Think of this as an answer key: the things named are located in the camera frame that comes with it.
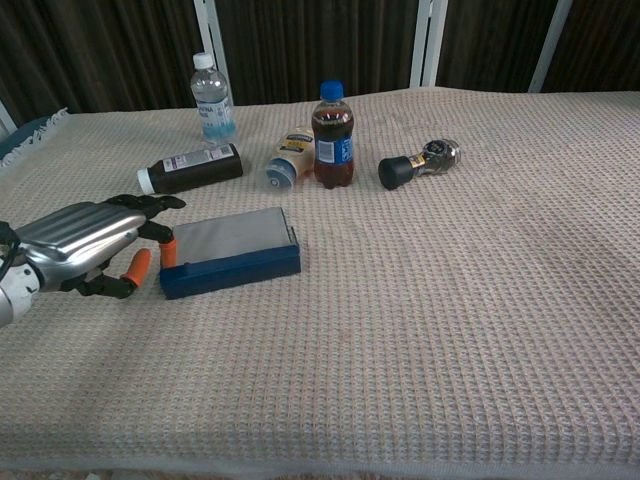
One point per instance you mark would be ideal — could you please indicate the blue rectangular box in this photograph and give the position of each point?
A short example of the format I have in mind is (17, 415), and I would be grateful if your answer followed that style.
(230, 235)

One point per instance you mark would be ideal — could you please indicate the mayonnaise squeeze bottle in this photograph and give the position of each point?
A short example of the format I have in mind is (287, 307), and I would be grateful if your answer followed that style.
(292, 155)

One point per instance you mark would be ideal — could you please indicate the white partition frame post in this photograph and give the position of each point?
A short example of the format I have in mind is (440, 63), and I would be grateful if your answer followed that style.
(550, 45)
(5, 117)
(215, 30)
(427, 40)

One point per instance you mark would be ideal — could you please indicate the teal table pad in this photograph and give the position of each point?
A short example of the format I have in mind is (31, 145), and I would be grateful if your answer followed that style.
(25, 132)

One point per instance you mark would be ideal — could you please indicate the pepper grinder black cap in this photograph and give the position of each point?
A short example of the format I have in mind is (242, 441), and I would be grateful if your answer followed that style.
(400, 170)

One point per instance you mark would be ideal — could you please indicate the clear water bottle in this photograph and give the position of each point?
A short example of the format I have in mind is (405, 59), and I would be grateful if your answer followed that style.
(211, 100)

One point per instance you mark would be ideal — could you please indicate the brown bottle white cap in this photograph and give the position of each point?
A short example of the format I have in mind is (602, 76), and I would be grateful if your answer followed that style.
(200, 167)

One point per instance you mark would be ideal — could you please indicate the beige waffle blanket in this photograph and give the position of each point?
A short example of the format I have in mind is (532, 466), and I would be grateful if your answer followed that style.
(400, 300)

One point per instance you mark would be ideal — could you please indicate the cola bottle blue cap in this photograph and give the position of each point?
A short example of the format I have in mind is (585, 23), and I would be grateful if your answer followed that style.
(332, 150)

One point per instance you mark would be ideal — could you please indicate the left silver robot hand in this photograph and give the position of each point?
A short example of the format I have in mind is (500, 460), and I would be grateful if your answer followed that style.
(85, 230)

